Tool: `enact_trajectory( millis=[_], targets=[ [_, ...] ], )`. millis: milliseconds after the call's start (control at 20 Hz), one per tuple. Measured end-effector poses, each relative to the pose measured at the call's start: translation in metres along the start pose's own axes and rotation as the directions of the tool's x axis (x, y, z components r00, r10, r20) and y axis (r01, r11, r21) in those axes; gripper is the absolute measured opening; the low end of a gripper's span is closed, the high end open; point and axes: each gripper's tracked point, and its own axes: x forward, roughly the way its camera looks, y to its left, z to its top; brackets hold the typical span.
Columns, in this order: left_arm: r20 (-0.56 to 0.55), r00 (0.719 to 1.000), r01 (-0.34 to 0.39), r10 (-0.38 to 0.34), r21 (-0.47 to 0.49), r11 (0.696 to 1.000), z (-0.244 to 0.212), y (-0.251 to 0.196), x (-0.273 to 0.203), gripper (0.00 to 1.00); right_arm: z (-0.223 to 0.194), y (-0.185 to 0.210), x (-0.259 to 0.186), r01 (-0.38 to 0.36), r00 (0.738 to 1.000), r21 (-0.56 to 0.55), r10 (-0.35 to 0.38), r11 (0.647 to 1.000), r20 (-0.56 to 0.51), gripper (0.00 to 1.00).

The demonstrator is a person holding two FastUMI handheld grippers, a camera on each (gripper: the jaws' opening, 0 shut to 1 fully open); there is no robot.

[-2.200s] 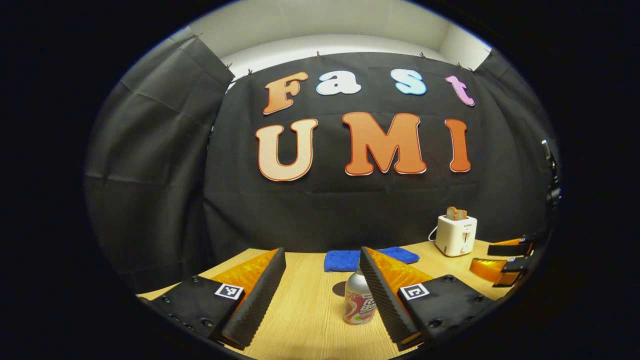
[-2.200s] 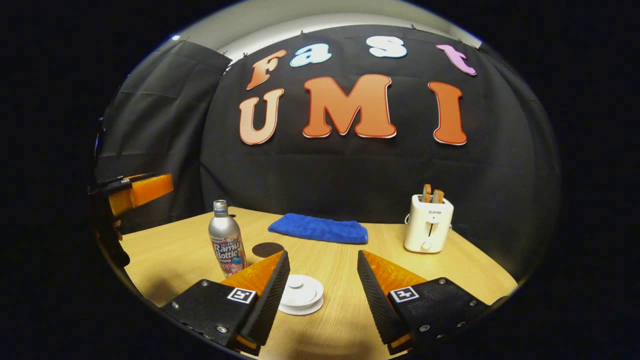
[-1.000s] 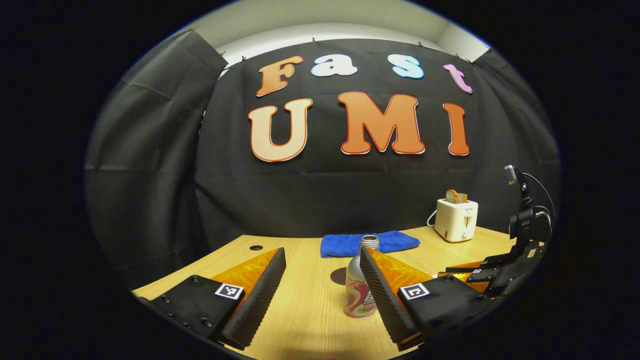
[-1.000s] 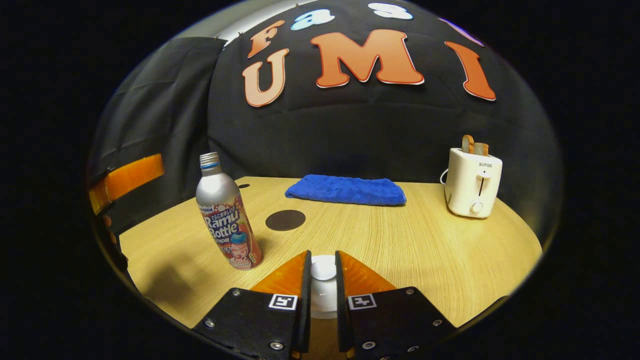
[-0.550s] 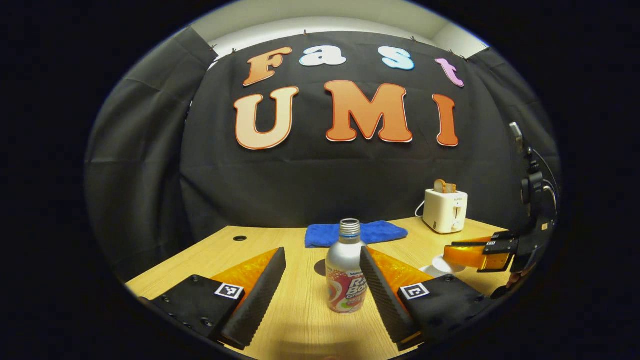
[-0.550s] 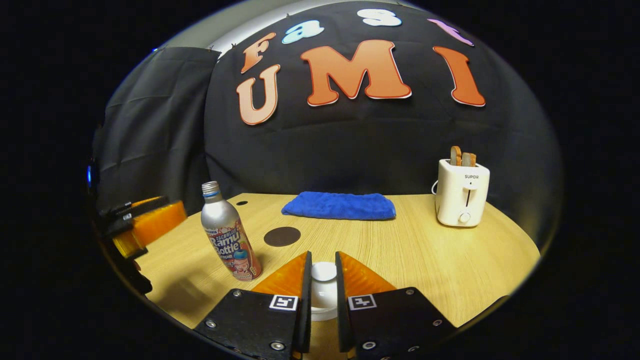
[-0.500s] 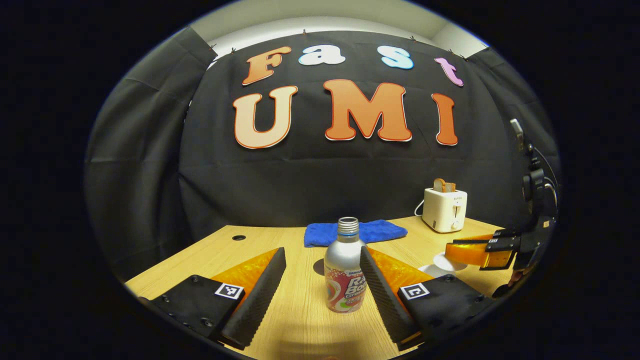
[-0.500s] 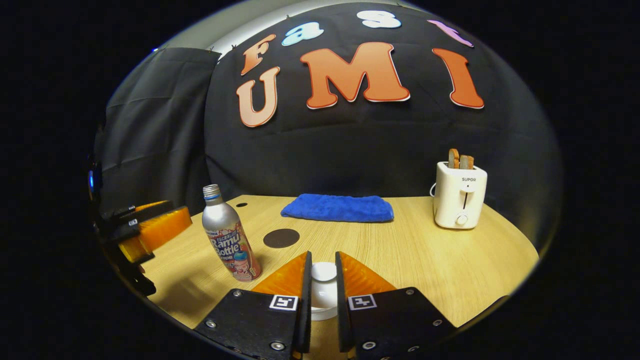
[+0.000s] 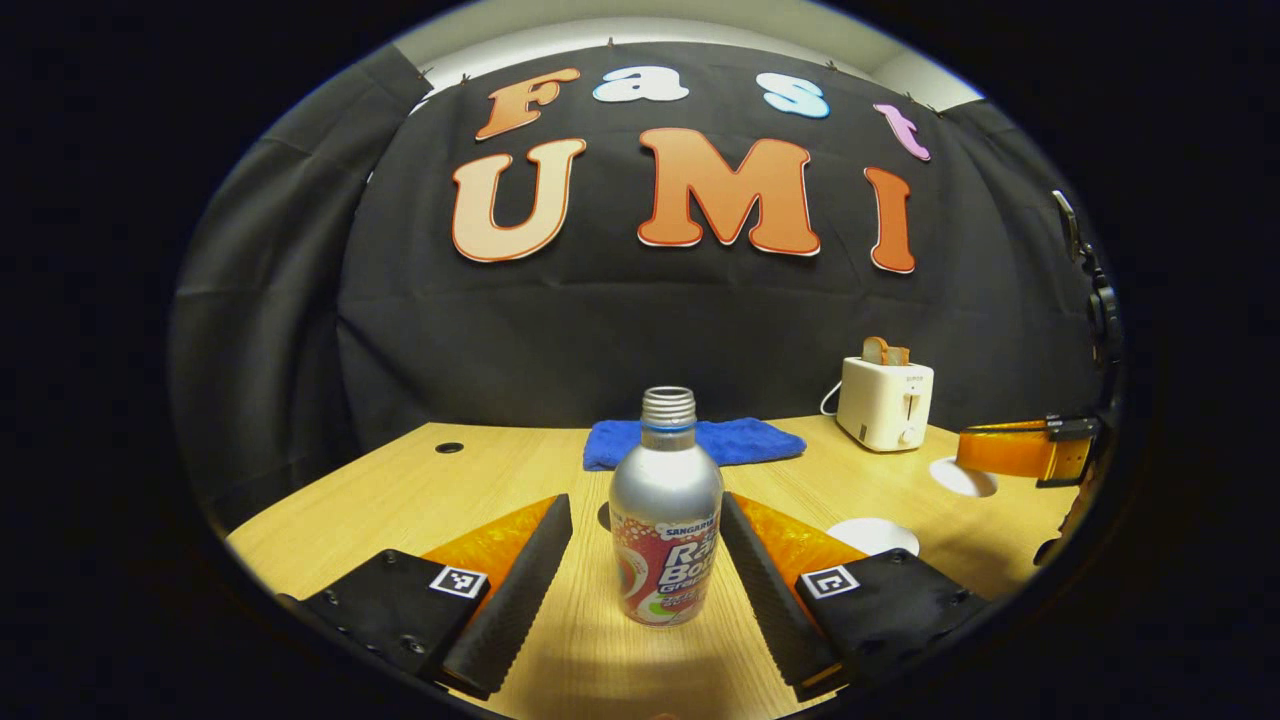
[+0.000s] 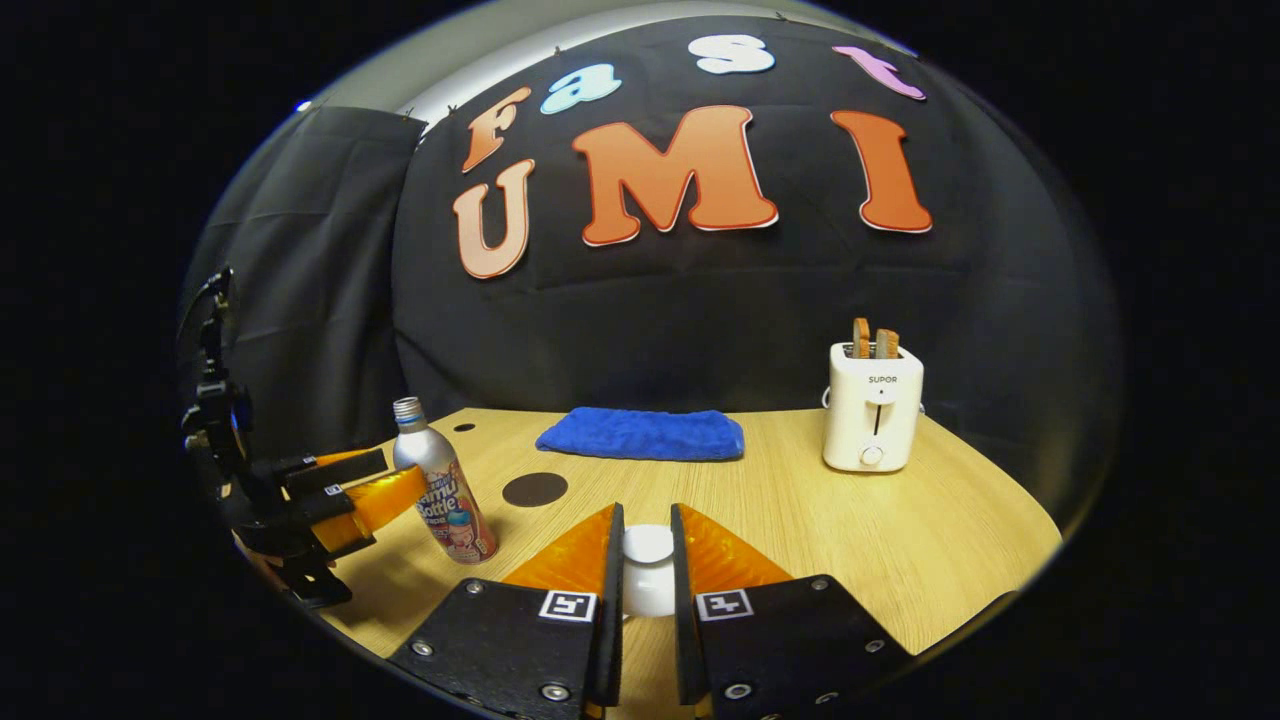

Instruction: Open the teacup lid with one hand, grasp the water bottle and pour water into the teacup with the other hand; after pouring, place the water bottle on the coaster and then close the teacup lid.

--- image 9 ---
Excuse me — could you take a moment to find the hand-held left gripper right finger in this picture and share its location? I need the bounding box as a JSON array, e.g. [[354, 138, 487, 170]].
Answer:
[[718, 491, 991, 701]]

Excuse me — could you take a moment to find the white teacup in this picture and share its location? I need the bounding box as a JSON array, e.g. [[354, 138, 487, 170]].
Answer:
[[827, 517, 921, 558]]

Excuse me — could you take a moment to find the silver water bottle red label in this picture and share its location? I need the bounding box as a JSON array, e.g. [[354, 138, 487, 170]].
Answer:
[[608, 386, 725, 628]]

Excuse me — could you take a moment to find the white toaster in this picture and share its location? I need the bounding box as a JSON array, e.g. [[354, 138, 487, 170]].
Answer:
[[836, 356, 935, 453]]

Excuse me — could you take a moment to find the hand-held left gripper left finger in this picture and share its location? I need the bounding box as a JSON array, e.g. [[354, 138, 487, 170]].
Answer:
[[280, 493, 574, 701]]

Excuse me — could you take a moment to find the blue towel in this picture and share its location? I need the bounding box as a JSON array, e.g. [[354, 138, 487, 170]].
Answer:
[[583, 418, 807, 472]]

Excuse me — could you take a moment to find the black backdrop cloth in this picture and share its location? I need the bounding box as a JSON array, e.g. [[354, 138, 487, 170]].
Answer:
[[168, 40, 1121, 531]]

